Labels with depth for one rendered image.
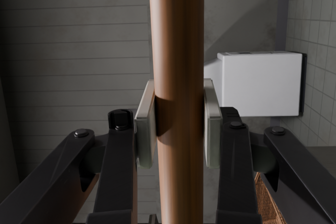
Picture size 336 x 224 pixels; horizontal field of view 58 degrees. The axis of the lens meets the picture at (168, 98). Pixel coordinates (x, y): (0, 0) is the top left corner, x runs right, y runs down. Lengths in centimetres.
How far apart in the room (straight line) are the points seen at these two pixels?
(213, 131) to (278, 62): 297
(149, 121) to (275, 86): 300
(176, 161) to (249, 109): 294
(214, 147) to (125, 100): 370
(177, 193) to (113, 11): 356
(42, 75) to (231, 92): 233
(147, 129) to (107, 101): 376
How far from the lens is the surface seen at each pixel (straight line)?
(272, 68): 310
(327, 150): 229
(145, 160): 16
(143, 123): 15
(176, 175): 20
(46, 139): 436
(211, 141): 16
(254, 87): 309
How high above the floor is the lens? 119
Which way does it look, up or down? 3 degrees up
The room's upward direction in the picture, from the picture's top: 91 degrees counter-clockwise
